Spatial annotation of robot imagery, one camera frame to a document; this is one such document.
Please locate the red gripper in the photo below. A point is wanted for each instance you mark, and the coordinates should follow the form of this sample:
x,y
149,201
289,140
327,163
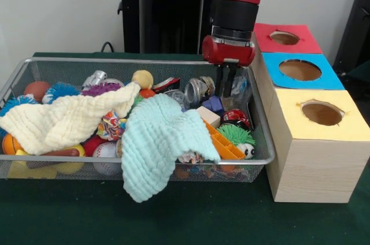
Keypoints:
x,y
228,52

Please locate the clear plastic bottle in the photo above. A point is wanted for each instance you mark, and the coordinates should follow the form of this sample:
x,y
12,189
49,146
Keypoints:
x,y
241,86

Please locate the mint waffle cloth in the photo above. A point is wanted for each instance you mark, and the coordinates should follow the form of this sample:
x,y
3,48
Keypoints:
x,y
153,141

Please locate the wooden three-hole box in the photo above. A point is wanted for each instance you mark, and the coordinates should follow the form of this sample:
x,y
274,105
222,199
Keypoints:
x,y
318,170

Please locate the plain wooden block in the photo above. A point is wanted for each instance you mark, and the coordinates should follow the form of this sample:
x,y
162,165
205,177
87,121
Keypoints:
x,y
208,115

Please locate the green spiky toy with eyes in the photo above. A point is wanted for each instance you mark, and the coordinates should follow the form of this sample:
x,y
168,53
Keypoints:
x,y
237,136

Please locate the orange plastic grid toy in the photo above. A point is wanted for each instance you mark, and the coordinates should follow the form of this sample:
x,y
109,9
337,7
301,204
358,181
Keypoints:
x,y
224,145

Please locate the purple spiky ball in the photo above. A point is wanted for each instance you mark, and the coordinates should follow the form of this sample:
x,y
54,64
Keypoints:
x,y
101,90

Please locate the dark green table cloth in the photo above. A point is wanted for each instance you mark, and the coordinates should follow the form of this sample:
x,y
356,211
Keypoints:
x,y
173,216
361,74

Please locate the white baseball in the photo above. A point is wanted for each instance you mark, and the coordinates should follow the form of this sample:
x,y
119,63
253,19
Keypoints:
x,y
104,151

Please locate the black upright panel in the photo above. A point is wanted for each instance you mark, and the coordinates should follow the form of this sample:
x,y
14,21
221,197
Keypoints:
x,y
355,25

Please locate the blue spiky ball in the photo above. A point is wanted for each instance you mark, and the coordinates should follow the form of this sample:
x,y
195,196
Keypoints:
x,y
62,90

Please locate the cream waffle cloth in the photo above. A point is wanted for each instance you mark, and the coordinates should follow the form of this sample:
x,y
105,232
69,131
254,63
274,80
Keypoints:
x,y
57,120

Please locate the reddish brown ball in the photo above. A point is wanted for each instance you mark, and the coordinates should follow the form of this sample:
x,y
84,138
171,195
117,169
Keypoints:
x,y
36,90

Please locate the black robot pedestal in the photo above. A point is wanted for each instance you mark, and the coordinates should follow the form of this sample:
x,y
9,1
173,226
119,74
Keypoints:
x,y
162,11

